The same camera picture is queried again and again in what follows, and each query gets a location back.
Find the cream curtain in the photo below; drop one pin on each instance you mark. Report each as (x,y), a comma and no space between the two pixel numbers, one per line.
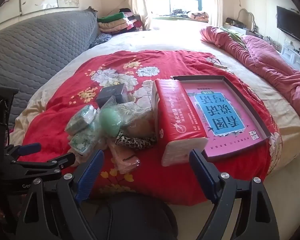
(215,5)
(140,5)

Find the vanity mirror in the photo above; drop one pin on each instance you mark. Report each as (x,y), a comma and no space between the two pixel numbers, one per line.
(245,20)

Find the dark patterned pillow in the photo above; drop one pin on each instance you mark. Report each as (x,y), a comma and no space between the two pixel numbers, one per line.
(100,40)

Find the bed with cream sheet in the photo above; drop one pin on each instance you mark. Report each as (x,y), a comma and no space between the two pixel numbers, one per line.
(165,40)

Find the grey quilted headboard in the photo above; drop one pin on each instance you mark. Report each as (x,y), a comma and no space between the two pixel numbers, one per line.
(40,50)

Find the stack of folded clothes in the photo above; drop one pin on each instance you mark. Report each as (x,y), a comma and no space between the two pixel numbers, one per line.
(115,22)

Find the white drawer cabinet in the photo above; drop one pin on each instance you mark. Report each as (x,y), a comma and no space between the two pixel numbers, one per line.
(292,55)

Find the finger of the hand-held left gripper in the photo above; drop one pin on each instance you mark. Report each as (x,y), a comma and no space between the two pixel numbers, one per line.
(30,148)
(52,163)

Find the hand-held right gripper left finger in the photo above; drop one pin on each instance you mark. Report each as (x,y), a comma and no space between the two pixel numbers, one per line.
(90,175)

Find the cluttered dressing table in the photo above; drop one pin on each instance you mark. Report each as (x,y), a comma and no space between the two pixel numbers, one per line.
(233,25)

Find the beige plush toy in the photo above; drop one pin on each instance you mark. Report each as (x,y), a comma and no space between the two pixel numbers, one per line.
(140,127)

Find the black box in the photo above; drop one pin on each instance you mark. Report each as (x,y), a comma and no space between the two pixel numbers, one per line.
(110,95)

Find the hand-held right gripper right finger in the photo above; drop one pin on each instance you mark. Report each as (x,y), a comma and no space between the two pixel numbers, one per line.
(201,175)

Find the leopard print scrunchie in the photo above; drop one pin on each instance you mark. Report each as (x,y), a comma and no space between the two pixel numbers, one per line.
(130,141)

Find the red tissue pack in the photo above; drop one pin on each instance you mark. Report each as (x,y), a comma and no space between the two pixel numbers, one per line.
(175,110)

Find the pink cloth packet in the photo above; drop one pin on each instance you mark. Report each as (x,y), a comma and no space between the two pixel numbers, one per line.
(125,160)

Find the green tissue packet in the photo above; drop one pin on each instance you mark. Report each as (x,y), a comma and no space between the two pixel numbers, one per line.
(80,118)
(82,140)

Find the green egg in plastic bag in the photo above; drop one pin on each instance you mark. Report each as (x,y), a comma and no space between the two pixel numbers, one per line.
(109,122)

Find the green cloth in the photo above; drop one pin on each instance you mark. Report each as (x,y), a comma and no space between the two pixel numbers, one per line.
(232,36)

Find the pink-lined box tray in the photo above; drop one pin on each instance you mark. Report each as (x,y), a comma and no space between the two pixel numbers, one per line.
(227,105)

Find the folded floral blanket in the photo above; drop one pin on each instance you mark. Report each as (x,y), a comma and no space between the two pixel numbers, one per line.
(200,15)

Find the pink quilt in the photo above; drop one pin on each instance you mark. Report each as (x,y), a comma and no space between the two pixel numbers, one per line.
(265,60)

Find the red floral blanket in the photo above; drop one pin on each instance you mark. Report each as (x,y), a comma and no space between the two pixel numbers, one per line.
(165,65)

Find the black television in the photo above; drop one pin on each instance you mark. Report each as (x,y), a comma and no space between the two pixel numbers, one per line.
(290,25)

